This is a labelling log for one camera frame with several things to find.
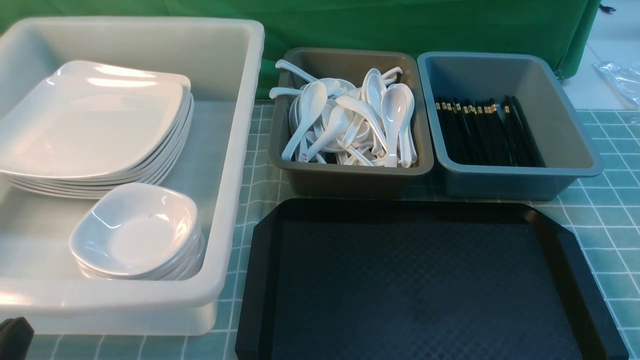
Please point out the stack of white square plates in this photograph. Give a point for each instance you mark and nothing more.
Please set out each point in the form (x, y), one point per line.
(90, 127)

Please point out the pile of white soup spoons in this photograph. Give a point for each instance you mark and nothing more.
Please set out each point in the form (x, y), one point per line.
(368, 125)

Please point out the black plastic serving tray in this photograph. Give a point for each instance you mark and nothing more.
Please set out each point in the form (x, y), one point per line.
(347, 279)

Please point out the bundle of black chopsticks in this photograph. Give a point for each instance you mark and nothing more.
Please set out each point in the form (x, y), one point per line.
(487, 133)

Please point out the large white plastic tub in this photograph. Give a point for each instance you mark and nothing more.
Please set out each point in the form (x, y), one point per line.
(40, 279)

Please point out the stack of small white bowls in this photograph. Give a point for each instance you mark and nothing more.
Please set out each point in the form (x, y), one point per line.
(139, 231)

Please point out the green checkered tablecloth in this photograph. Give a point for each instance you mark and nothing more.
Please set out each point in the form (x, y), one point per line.
(602, 212)

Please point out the grey-blue plastic chopstick bin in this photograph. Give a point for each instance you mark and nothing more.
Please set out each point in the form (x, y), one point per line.
(565, 145)

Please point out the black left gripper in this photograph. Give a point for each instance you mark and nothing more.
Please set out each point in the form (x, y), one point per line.
(16, 335)

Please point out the green backdrop cloth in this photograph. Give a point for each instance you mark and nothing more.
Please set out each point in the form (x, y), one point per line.
(555, 31)

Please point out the clear plastic bag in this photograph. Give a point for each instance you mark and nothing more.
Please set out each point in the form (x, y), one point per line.
(624, 78)

